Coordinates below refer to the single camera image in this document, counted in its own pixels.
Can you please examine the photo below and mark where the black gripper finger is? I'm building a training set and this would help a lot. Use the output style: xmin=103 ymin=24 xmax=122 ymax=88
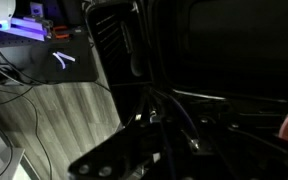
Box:
xmin=67 ymin=124 xmax=161 ymax=180

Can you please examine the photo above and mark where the black dish rack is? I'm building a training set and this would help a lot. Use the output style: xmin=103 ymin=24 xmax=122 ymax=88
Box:
xmin=86 ymin=0 xmax=288 ymax=180

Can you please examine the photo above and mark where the red black clamp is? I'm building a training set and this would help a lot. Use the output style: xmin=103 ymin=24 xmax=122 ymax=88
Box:
xmin=52 ymin=26 xmax=83 ymax=39

